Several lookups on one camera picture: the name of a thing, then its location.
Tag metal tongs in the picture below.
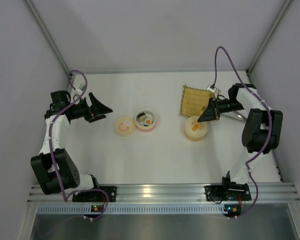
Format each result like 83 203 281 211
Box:
215 95 247 121

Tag cream plain lid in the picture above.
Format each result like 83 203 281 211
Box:
184 116 208 134

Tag cream lid with pink ring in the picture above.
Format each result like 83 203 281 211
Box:
113 116 136 137

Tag orange lunch box bowl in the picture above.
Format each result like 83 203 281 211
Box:
184 130 207 142

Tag sushi roll green centre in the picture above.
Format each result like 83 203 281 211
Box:
137 112 147 122

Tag pink lunch box bowl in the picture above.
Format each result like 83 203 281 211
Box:
134 109 157 132

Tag sushi roll orange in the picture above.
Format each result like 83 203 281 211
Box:
143 118 153 127

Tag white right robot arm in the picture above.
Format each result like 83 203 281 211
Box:
198 83 283 201

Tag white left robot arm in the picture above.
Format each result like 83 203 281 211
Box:
30 90 113 195

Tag bamboo sushi mat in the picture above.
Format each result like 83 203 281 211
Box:
179 85 217 118

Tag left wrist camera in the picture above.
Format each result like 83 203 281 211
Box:
74 83 86 95

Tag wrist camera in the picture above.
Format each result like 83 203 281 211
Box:
74 83 86 95
207 85 220 97

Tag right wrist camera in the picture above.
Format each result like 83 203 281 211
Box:
207 85 220 97

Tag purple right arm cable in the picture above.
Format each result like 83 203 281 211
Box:
213 46 272 221

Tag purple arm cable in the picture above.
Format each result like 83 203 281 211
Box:
47 69 108 221
213 46 272 221

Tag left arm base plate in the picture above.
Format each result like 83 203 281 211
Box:
72 185 117 203

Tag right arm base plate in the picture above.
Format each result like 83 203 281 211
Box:
204 183 252 203

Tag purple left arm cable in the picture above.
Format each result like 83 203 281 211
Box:
47 69 108 221

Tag left aluminium frame post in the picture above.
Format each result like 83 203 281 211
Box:
22 0 70 75

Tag aluminium frame post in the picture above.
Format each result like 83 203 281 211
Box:
246 0 295 77
22 0 70 75

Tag slotted cable duct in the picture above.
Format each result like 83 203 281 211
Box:
37 204 239 215

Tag aluminium mounting rail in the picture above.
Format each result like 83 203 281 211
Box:
27 183 300 204

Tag right aluminium frame post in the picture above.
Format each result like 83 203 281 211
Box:
246 0 295 77

